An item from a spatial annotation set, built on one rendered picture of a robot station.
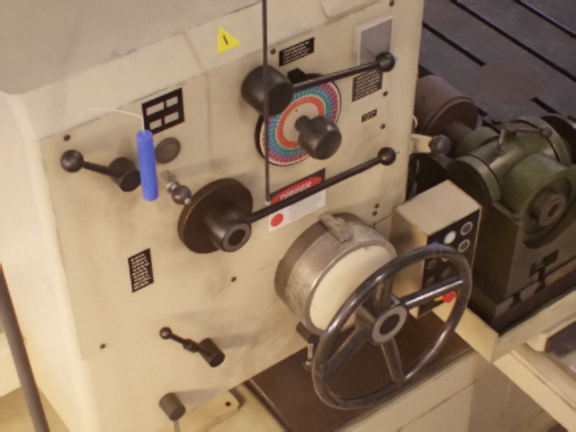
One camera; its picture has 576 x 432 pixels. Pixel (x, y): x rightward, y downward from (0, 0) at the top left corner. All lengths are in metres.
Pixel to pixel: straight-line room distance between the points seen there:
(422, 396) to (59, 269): 1.39
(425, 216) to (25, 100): 0.92
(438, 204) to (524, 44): 1.20
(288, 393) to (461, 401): 0.54
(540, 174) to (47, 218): 1.14
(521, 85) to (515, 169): 0.77
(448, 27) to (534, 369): 1.11
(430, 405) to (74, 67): 1.66
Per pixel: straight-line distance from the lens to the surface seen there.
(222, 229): 1.87
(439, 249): 2.02
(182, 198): 1.77
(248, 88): 1.79
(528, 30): 3.46
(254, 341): 2.25
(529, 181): 2.46
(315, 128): 1.86
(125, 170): 1.72
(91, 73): 1.70
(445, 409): 3.12
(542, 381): 2.86
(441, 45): 3.35
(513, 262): 2.52
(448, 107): 2.63
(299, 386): 2.88
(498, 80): 3.23
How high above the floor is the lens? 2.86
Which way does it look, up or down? 43 degrees down
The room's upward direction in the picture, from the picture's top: straight up
